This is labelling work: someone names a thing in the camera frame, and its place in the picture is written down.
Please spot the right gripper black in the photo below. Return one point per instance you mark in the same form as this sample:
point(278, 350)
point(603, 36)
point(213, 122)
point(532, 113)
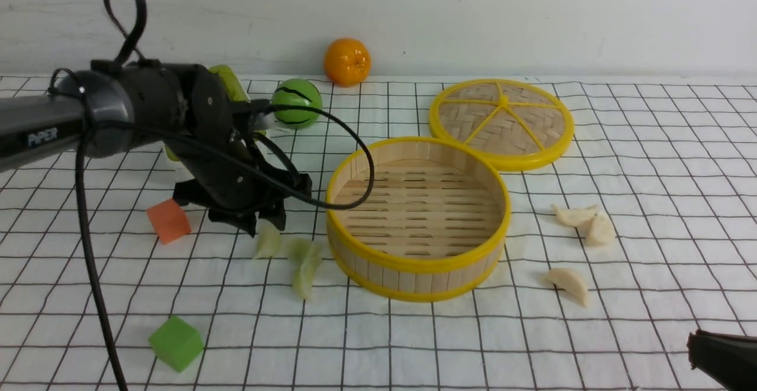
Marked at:
point(728, 359)

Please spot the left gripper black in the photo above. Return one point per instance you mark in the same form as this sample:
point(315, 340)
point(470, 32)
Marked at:
point(235, 197)

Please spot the green dumpling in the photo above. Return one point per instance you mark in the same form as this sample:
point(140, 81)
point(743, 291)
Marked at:
point(304, 275)
point(300, 250)
point(268, 241)

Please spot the white dumpling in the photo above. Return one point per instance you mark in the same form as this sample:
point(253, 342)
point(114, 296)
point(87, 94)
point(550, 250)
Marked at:
point(575, 217)
point(570, 281)
point(600, 231)

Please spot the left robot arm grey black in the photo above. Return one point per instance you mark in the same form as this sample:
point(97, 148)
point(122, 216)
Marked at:
point(104, 111)

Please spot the bamboo steamer tray yellow rim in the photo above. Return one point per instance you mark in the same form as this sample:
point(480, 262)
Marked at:
point(433, 227)

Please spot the bamboo steamer lid yellow rim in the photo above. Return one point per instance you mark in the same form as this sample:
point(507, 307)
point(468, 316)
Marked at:
point(514, 126)

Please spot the orange foam cube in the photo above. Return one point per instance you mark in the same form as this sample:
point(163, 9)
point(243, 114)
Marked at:
point(169, 221)

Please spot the green toy watermelon ball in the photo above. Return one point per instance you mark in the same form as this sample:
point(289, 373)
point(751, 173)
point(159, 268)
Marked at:
point(296, 93)

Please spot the green lid white box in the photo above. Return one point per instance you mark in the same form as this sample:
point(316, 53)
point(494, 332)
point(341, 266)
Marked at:
point(207, 118)

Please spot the green foam cube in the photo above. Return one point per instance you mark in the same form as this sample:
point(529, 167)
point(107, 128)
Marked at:
point(176, 343)

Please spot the orange toy fruit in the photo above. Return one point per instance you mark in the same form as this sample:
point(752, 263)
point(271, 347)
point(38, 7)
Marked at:
point(347, 62)

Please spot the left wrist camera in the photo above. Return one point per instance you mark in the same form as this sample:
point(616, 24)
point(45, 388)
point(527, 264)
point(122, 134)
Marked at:
point(254, 115)

